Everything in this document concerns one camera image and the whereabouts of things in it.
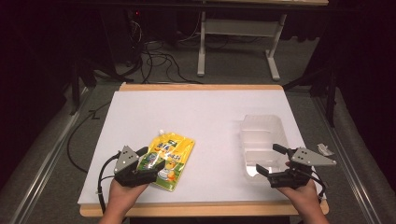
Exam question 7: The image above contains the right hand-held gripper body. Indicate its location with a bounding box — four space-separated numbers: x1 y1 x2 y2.
266 147 337 189

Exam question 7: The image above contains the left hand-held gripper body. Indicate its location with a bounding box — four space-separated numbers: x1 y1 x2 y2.
113 145 159 189

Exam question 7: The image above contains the yellow spout pouch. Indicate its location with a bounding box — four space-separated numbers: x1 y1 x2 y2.
136 129 196 192

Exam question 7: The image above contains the clear plastic container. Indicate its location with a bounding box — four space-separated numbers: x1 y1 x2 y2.
238 114 292 184

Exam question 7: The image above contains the person's left hand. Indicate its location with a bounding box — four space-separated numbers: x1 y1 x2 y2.
106 178 149 217

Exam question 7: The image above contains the person's right hand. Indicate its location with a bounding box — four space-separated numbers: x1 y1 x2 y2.
276 178 322 217

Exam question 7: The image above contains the crumpled white wrapper scrap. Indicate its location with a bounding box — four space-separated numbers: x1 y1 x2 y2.
317 143 336 157

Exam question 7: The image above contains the wooden table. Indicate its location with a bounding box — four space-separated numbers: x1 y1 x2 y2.
78 81 331 218

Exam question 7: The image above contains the white table mat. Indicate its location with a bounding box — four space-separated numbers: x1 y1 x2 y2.
77 90 327 205

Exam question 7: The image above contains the black metal stand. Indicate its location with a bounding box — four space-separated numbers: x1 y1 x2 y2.
282 59 340 129
68 46 132 117

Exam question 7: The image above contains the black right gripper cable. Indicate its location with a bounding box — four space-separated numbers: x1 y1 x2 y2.
307 170 328 201

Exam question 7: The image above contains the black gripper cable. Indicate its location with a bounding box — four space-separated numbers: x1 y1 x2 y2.
96 151 121 216
307 170 328 201

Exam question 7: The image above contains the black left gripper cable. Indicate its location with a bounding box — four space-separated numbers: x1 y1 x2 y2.
96 151 121 216

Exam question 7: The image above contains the metal floor rail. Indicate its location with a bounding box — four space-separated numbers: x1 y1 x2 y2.
8 87 92 224
312 96 379 224

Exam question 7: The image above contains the long black floor cable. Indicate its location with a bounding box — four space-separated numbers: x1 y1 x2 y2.
66 102 112 174

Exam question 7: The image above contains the black floor cables bundle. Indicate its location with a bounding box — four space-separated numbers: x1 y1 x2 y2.
124 18 205 86

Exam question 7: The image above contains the white metal desk frame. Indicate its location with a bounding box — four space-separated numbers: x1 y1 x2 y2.
196 10 288 82

